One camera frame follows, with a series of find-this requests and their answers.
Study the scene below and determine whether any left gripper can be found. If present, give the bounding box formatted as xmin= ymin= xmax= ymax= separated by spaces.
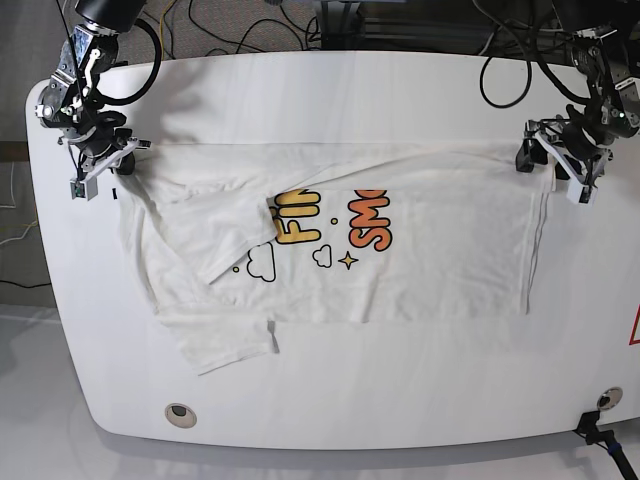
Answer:
xmin=515 ymin=117 xmax=613 ymax=186

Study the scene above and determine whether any black table clamp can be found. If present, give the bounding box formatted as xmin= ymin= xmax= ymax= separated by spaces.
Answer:
xmin=574 ymin=411 xmax=639 ymax=480

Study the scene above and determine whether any yellow cable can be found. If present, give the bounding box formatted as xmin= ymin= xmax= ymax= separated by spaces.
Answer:
xmin=157 ymin=0 xmax=177 ymax=61

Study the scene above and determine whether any red warning sticker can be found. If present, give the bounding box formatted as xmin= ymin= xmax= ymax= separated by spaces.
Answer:
xmin=628 ymin=306 xmax=640 ymax=346

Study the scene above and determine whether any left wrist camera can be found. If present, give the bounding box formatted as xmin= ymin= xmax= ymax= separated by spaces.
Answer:
xmin=566 ymin=180 xmax=598 ymax=205

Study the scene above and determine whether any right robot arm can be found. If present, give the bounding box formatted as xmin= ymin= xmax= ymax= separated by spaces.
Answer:
xmin=35 ymin=1 xmax=163 ymax=184

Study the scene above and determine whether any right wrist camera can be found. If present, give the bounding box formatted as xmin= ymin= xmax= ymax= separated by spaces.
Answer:
xmin=70 ymin=177 xmax=98 ymax=201

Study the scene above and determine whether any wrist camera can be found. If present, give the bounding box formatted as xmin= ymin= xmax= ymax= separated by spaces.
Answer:
xmin=70 ymin=177 xmax=98 ymax=201
xmin=566 ymin=180 xmax=598 ymax=205

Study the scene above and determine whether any table grommet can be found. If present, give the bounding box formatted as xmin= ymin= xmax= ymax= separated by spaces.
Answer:
xmin=165 ymin=403 xmax=197 ymax=429
xmin=596 ymin=386 xmax=624 ymax=411

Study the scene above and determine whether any white printed T-shirt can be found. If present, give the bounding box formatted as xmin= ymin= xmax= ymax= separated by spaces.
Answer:
xmin=118 ymin=142 xmax=555 ymax=374

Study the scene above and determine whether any left table grommet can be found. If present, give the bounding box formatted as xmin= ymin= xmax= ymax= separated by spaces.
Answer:
xmin=165 ymin=403 xmax=197 ymax=429

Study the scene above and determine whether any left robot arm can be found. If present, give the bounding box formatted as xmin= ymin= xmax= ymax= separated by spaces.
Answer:
xmin=474 ymin=1 xmax=639 ymax=196

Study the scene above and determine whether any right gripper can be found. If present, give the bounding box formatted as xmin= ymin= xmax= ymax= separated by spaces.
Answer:
xmin=64 ymin=112 xmax=151 ymax=180

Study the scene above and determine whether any right table grommet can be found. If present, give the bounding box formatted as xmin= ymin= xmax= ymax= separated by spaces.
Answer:
xmin=596 ymin=386 xmax=624 ymax=411

